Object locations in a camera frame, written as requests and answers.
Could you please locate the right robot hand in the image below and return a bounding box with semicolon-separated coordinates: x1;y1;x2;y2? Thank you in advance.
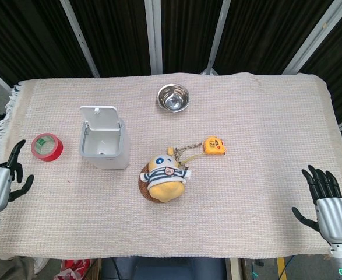
291;164;342;245

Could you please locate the white lidded bin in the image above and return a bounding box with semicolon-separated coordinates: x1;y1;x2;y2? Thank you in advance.
79;105;131;170

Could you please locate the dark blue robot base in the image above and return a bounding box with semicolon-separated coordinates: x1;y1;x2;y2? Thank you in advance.
102;257;227;280

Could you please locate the red tape roll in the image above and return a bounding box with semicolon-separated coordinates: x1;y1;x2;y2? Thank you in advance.
30;132;64;162

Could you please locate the beige woven tablecloth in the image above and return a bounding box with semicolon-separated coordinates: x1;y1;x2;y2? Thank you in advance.
0;71;342;260

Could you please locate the red white plastic bag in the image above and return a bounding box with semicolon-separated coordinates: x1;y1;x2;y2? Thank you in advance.
53;258;92;280

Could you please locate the yellow tape measure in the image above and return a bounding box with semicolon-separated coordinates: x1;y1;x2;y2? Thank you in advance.
203;136;227;156

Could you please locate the brown woven coaster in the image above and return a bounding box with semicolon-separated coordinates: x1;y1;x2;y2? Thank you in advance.
137;163;163;202

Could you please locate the yellow plush toy striped shirt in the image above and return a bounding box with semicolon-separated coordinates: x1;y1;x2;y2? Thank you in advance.
139;147;192;204

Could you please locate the stainless steel bowl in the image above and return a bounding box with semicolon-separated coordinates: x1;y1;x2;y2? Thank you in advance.
156;83;191;113

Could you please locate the metal keychain chain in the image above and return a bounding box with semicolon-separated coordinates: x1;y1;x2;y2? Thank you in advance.
174;142;205;170

